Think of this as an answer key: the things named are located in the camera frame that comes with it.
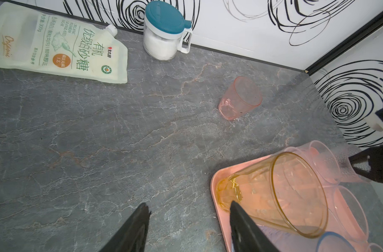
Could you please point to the frosted textured glass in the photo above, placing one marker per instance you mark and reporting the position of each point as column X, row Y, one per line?
column 332, row 166

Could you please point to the pink small glass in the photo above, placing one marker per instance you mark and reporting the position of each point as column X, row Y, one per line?
column 241, row 97

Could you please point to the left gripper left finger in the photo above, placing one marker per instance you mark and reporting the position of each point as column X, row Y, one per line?
column 132, row 235

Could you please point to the pink tray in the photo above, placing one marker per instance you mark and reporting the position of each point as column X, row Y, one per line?
column 224, row 216

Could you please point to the white cup teal lid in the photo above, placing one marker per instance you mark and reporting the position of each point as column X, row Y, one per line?
column 164, row 31

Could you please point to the clear faceted glass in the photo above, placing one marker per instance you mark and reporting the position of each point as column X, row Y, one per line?
column 345, row 214

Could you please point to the amber glass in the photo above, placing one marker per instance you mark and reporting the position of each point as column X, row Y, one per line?
column 282, row 192

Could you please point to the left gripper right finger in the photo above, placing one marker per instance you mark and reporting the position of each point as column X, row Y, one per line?
column 246, row 235

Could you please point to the organic sugar pouch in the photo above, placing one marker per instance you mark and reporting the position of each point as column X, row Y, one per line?
column 34, row 41

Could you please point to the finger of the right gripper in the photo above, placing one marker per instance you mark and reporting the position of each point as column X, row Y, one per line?
column 369, row 163

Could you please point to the blue glass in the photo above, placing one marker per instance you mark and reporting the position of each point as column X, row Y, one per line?
column 333, row 242

